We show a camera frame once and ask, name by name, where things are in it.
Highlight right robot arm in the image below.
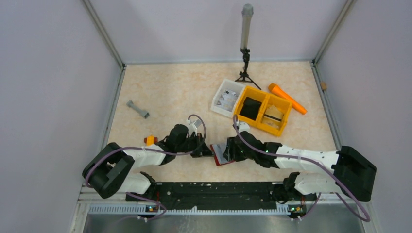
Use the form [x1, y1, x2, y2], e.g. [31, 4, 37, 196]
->
[223, 132, 377, 202]

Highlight red card holder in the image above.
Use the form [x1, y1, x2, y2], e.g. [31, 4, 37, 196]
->
[210, 143, 233, 166]

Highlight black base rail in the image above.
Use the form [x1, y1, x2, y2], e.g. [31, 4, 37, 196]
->
[142, 182, 317, 210]

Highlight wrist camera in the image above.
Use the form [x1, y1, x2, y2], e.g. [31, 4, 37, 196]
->
[235, 122, 250, 133]
[186, 119, 202, 136]

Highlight yellow plastic bin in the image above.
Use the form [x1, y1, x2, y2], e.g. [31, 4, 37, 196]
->
[234, 86, 292, 136]

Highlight grey credit card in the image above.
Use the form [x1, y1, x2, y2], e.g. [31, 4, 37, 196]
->
[212, 143, 228, 164]

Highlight grey tube on tripod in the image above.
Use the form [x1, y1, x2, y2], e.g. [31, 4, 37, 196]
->
[240, 3, 254, 50]

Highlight small tan wall object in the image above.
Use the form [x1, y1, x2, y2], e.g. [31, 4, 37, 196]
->
[320, 81, 327, 91]

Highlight white plastic bin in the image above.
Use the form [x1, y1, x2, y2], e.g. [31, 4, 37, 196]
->
[210, 79, 246, 118]

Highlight orange plastic carrot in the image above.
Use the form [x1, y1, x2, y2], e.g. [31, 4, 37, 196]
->
[268, 83, 308, 115]

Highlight black block in bin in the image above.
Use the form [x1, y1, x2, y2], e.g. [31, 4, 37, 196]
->
[239, 97, 262, 120]

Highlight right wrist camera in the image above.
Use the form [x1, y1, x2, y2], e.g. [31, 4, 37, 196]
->
[235, 122, 250, 133]

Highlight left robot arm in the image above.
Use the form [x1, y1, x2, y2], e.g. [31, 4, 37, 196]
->
[82, 124, 213, 199]

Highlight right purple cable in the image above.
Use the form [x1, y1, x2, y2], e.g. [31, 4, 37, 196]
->
[232, 114, 371, 223]

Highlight cards in white bin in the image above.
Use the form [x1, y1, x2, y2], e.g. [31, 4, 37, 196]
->
[216, 90, 238, 112]

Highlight small orange toy piece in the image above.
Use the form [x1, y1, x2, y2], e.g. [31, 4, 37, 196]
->
[144, 135, 158, 146]

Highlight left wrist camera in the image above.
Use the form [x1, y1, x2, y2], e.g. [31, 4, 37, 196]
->
[186, 119, 202, 136]

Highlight black mini tripod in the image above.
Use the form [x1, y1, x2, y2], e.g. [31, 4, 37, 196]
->
[235, 48, 262, 90]

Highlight grey plastic connector piece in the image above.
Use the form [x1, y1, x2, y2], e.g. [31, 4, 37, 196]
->
[126, 100, 150, 119]

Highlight tan cards in bin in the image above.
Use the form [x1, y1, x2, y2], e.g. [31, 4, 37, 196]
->
[262, 105, 284, 127]

